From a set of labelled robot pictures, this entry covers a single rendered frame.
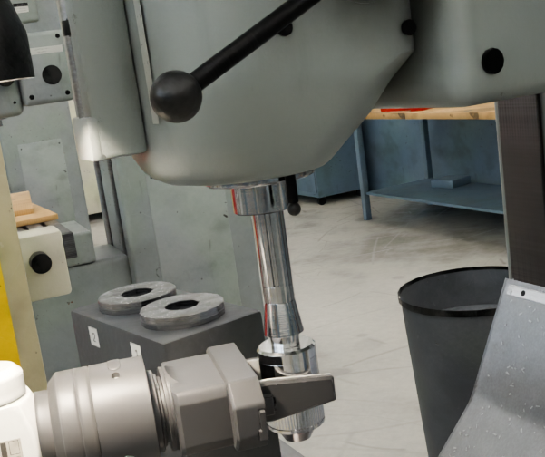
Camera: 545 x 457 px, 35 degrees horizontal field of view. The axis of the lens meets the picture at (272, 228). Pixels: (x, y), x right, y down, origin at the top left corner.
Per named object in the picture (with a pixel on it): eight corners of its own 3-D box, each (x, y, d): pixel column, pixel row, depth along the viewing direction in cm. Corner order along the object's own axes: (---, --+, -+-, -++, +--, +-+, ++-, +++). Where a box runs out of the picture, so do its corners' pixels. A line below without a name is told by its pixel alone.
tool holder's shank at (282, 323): (305, 347, 67) (286, 207, 65) (264, 352, 67) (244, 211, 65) (306, 335, 70) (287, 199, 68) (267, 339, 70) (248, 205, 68)
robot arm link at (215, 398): (259, 360, 62) (91, 394, 59) (277, 484, 63) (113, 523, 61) (226, 316, 74) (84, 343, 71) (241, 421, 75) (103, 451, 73)
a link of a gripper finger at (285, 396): (334, 403, 68) (257, 421, 66) (329, 365, 67) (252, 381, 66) (340, 411, 66) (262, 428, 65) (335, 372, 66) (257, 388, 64)
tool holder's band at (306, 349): (316, 362, 66) (315, 350, 66) (255, 368, 67) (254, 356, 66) (316, 343, 71) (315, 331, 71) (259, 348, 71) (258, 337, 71)
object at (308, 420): (325, 429, 67) (316, 362, 66) (265, 435, 68) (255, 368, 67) (325, 405, 72) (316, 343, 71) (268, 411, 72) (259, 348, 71)
